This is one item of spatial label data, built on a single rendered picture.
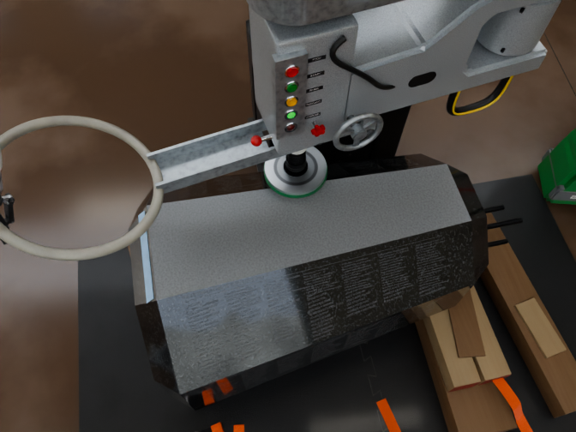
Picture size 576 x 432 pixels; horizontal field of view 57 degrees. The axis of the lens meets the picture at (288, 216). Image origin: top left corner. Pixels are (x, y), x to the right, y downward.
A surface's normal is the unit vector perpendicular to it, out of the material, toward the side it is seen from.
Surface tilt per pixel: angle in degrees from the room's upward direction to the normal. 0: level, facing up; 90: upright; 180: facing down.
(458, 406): 0
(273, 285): 45
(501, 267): 0
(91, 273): 0
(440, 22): 40
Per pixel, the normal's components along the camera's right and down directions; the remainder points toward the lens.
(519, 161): 0.01, -0.47
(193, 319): 0.19, 0.26
